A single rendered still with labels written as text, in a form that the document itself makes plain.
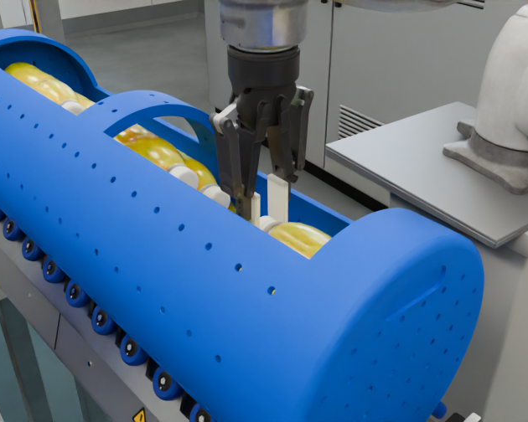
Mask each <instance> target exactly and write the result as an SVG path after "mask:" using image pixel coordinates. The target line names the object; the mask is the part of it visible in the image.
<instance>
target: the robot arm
mask: <svg viewBox="0 0 528 422"><path fill-rule="evenodd" d="M332 1H335V2H337V3H343V4H346V5H349V6H353V7H357V8H363V9H369V10H373V11H378V12H384V13H425V12H430V11H434V10H438V9H441V8H445V7H448V6H450V5H453V4H455V3H458V2H460V1H461V0H332ZM218 3H219V24H220V38H221V39H222V40H223V41H224V42H225V43H227V44H228V46H227V63H228V76H229V79H230V82H231V85H232V91H231V95H230V99H229V106H227V107H226V108H225V109H224V110H223V111H222V112H221V113H220V114H218V113H216V112H212V113H211V114H210V116H209V122H210V124H211V126H212V128H213V130H214V132H215V143H216V151H217V160H218V169H219V178H220V190H221V191H223V192H224V193H227V194H228V195H230V196H231V197H232V198H235V199H236V214H237V215H238V216H240V217H242V218H243V219H244V220H246V221H248V222H249V223H251V224H253V225H255V226H256V227H257V228H260V194H258V193H256V192H255V187H256V176H257V170H258V163H259V157H260V151H261V142H262V141H264V140H265V138H266V134H267V140H268V145H269V150H270V156H271V161H272V171H273V173H275V174H276V176H275V175H273V174H269V175H267V201H268V216H270V217H271V218H273V219H275V220H276V221H279V222H282V223H287V208H288V201H290V198H291V183H295V182H296V181H297V180H298V175H296V174H294V173H295V172H296V171H297V170H298V171H302V170H303V169H304V166H305V156H306V146H307V135H308V115H309V109H310V106H311V104H312V101H313V96H314V92H313V90H310V89H307V88H305V87H302V86H300V85H296V83H295V81H296V80H297V79H298V77H299V69H300V46H299V44H300V43H302V41H304V40H305V38H307V35H308V0H218ZM236 117H238V122H237V124H236ZM236 129H237V132H236ZM457 130H458V132H459V133H461V134H462V135H463V136H464V137H466V138H467V139H466V140H463V141H460V142H449V143H446V144H445V145H444V146H443V155H445V156H447V157H451V158H453V159H456V160H458V161H460V162H461V163H463V164H465V165H467V166H468V167H471V168H472V169H473V170H475V171H477V172H480V173H481V174H483V175H485V176H486V177H487V178H490V179H492V180H493V181H495V182H497V183H498V184H500V185H501V186H502V187H504V188H505V189H506V190H507V191H508V192H509V193H513V194H516V195H523V194H526V193H527V192H528V4H526V5H525V6H523V7H522V8H521V9H520V10H519V11H518V12H517V13H516V14H515V15H514V16H512V17H510V18H509V20H508V21H507V22H506V24H505V26H504V27H503V28H502V29H501V31H500V33H499V35H498V37H497V39H496V40H495V42H494V44H493V47H492V49H491V51H490V53H489V57H488V60H487V63H486V66H485V69H484V75H483V79H482V82H481V86H480V90H479V98H478V103H477V110H476V118H475V121H473V120H470V119H462V120H460V121H459V122H458V125H457ZM237 133H238V135H239V141H238V135H237ZM294 155H295V156H296V158H295V157H293V156H294Z"/></svg>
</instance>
